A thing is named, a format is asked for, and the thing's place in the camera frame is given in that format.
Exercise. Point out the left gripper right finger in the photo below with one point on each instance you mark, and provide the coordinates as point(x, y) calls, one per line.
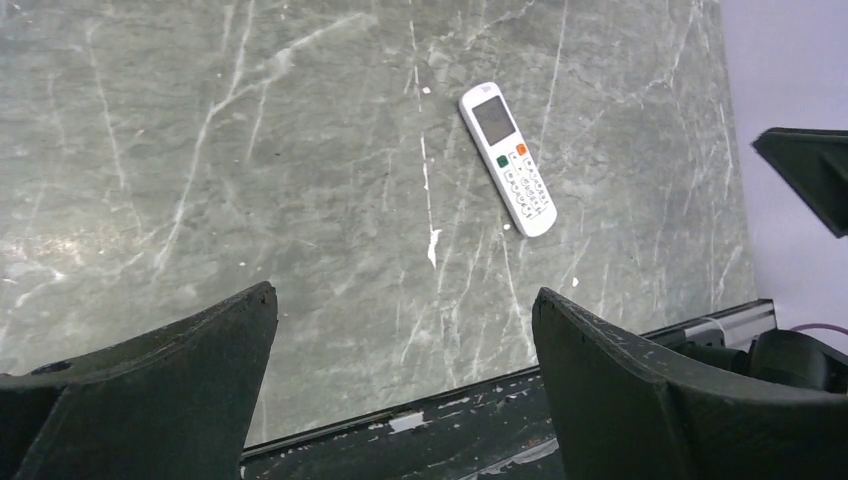
point(625, 407)

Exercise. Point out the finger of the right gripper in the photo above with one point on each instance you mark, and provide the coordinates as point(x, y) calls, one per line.
point(813, 163)

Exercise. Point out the white remote control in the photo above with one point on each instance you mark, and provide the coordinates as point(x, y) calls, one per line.
point(508, 159)

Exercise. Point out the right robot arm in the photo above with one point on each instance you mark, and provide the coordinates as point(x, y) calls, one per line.
point(787, 339)

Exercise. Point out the aluminium rail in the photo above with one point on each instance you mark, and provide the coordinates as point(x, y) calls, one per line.
point(735, 328)

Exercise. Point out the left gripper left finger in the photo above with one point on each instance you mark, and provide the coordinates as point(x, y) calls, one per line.
point(174, 403)

